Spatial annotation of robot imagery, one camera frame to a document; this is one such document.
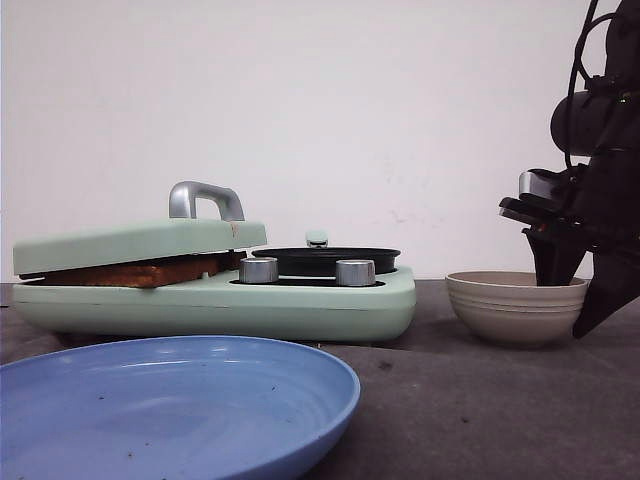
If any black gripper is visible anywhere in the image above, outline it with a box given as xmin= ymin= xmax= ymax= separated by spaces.
xmin=499 ymin=149 xmax=639 ymax=339

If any breakfast maker hinged lid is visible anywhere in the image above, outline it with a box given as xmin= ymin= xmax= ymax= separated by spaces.
xmin=13 ymin=181 xmax=267 ymax=278

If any white bread slice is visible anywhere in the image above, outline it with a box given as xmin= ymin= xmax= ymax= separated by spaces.
xmin=41 ymin=253 xmax=238 ymax=288

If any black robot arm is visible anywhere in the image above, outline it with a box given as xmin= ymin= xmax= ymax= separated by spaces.
xmin=499 ymin=1 xmax=639 ymax=338

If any mint green breakfast maker base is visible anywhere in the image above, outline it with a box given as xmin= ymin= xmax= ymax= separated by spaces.
xmin=13 ymin=267 xmax=416 ymax=342

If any beige ribbed bowl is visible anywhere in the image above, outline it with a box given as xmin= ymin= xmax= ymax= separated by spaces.
xmin=445 ymin=271 xmax=589 ymax=347

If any right silver control knob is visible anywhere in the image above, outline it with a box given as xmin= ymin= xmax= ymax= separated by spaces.
xmin=335 ymin=259 xmax=376 ymax=287

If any silver control knob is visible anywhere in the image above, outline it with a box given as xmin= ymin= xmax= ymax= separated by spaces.
xmin=239 ymin=257 xmax=279 ymax=284
xmin=335 ymin=259 xmax=376 ymax=287

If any black round frying pan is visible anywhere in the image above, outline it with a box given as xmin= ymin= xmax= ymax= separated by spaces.
xmin=252 ymin=246 xmax=401 ymax=277

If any left silver control knob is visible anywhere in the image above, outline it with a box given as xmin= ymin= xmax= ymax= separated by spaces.
xmin=239 ymin=257 xmax=279 ymax=284

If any blue plastic plate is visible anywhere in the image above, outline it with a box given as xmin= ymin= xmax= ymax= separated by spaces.
xmin=1 ymin=336 xmax=361 ymax=479

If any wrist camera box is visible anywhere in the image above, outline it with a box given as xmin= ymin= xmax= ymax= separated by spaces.
xmin=518 ymin=169 xmax=567 ymax=200

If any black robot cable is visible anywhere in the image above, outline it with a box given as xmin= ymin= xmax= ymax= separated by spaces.
xmin=562 ymin=0 xmax=619 ymax=171

